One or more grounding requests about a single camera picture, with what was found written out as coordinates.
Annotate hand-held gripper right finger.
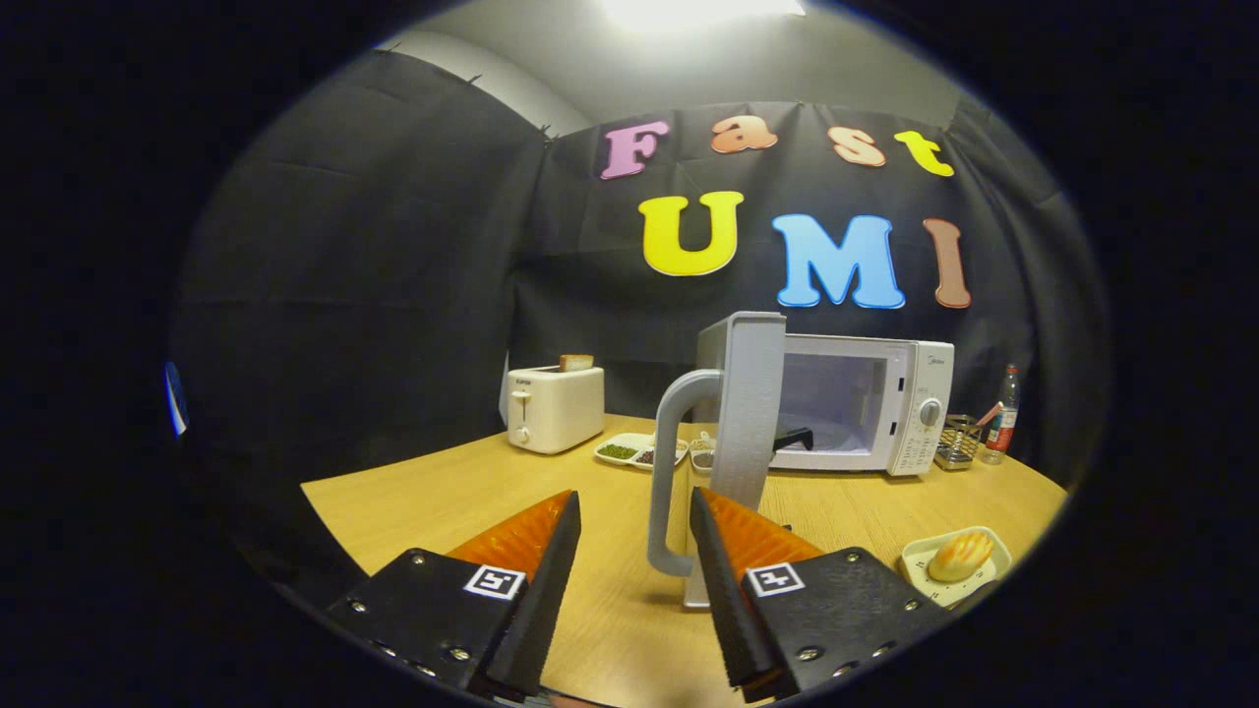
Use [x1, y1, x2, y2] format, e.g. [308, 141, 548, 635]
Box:
[689, 487, 956, 705]

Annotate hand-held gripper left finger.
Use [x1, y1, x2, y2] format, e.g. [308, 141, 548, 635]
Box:
[325, 490, 582, 702]

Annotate white microwave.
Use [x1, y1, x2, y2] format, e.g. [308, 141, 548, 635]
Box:
[646, 311, 956, 611]

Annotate golden bread roll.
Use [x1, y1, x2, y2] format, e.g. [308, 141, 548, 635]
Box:
[928, 530, 995, 584]

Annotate white divided dish with beans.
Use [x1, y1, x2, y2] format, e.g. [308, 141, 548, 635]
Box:
[594, 431, 717, 477]

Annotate white toaster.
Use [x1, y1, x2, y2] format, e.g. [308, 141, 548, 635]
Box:
[506, 366, 607, 455]

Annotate small white plate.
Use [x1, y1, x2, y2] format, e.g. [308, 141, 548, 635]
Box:
[900, 525, 1013, 609]

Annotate clear bottle with red label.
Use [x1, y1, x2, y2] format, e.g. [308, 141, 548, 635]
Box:
[984, 364, 1022, 466]

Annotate metal wire basket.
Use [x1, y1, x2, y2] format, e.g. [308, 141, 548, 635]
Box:
[933, 414, 986, 472]

